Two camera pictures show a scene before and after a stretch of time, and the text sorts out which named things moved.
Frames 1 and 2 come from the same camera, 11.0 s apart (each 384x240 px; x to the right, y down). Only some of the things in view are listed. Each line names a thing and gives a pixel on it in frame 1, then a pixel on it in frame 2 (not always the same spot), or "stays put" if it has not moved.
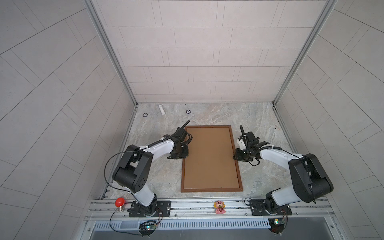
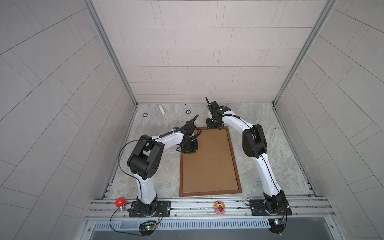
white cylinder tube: (162, 110) stays put
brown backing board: (210, 163) stays put
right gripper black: (237, 157) -> (209, 125)
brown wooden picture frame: (210, 166) stays put
